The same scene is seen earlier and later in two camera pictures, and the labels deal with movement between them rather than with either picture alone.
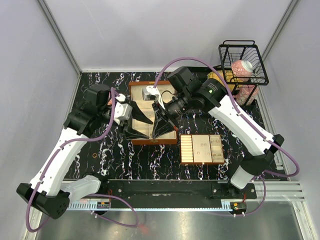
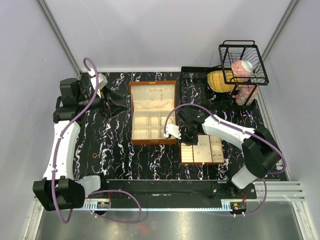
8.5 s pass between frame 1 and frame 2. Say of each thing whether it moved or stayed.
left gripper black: moved
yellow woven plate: stayed
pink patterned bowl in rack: stayed
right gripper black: moved
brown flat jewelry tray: stayed
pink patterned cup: stayed
